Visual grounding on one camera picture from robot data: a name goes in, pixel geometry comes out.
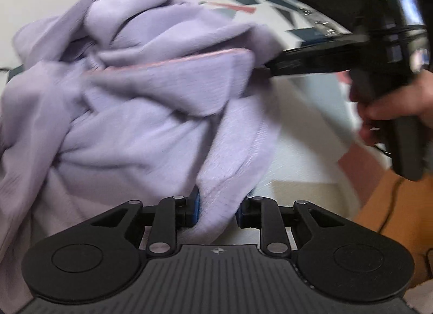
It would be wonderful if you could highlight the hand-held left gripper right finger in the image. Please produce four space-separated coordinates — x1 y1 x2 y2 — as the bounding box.
236 196 349 258

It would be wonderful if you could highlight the black cable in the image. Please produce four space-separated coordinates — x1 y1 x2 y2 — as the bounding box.
378 178 406 231

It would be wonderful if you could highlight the geometric patterned desk mat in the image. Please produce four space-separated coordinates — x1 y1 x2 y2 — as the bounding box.
0 0 395 230

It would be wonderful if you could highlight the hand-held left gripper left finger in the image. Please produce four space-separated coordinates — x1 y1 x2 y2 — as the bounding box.
90 188 200 257

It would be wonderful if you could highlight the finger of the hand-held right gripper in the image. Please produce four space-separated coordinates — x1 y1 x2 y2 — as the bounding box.
265 33 371 78

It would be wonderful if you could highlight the person's right hand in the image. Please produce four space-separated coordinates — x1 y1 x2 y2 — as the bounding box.
358 72 433 147

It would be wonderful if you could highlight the lavender ribbed garment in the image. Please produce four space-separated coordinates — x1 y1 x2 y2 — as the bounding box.
0 0 281 314

